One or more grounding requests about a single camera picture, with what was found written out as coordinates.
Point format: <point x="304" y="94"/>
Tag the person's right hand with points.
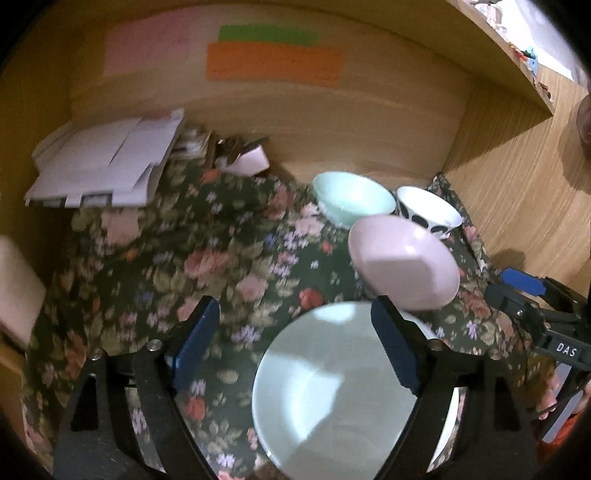
<point x="551" y="387"/>

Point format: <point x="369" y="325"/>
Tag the stack of white papers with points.
<point x="106" y="157"/>

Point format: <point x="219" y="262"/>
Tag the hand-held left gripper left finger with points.
<point x="198" y="341"/>

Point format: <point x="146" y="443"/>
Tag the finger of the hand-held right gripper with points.
<point x="512" y="302"/>
<point x="521" y="280"/>

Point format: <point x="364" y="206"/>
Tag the person's orange clothing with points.
<point x="572" y="431"/>

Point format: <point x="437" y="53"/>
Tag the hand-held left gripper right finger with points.
<point x="395" y="346"/>

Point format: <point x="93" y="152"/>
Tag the dark floral tablecloth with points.
<point x="207" y="258"/>

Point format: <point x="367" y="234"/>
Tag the orange sticky note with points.
<point x="274" y="64"/>

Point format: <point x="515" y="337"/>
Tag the pink bowl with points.
<point x="401" y="263"/>

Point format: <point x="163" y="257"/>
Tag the green sticky note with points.
<point x="268" y="34"/>

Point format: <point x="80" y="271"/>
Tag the small white box with twigs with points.
<point x="244" y="159"/>

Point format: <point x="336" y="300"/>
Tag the white bowl with black spots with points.
<point x="427" y="210"/>

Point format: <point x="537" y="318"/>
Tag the mint green bowl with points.
<point x="351" y="194"/>

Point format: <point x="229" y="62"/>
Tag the pink sticky note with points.
<point x="147" y="44"/>

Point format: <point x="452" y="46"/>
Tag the mint green plate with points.
<point x="332" y="392"/>

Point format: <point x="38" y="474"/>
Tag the wooden shelf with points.
<point x="503" y="55"/>

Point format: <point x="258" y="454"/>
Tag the stack of small cards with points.
<point x="194" y="143"/>

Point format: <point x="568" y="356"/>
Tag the beige lidded mug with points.
<point x="14" y="286"/>

